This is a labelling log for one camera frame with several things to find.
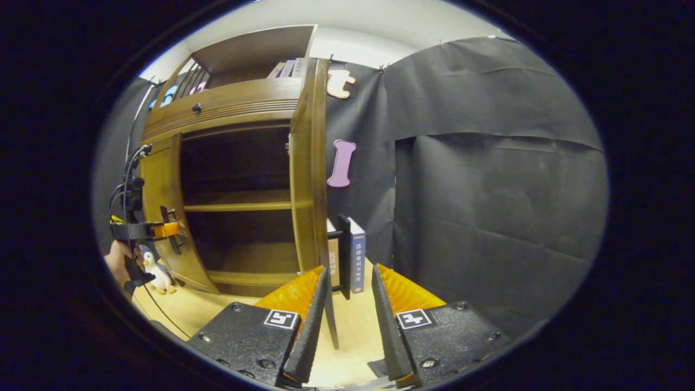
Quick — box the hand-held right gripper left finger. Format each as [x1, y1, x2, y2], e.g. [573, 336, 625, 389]
[185, 265, 330, 387]

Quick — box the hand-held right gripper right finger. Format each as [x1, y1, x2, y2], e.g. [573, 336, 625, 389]
[371, 263, 511, 387]

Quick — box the wooden cabinet door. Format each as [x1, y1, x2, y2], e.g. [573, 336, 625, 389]
[288, 57, 341, 350]
[138, 133, 220, 295]

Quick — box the wooden double-door shoe cabinet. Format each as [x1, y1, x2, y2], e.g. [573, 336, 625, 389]
[138, 24, 329, 298]

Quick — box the wooden cabinet drawer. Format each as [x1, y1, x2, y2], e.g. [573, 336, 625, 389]
[142, 77, 304, 143]

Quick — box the penguin plush toy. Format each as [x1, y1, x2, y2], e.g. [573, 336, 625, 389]
[138, 244, 177, 295]

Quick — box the beige book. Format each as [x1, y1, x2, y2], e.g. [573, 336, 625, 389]
[327, 218, 341, 288]

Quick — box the blue book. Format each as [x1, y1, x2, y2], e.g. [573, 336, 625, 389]
[349, 217, 368, 294]

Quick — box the black bookend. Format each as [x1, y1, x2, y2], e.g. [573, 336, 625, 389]
[328, 215, 352, 300]

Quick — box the black backdrop cloth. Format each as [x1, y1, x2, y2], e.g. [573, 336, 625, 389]
[92, 35, 609, 340]

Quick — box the black left door handle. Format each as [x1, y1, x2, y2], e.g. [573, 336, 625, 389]
[160, 205, 185, 256]

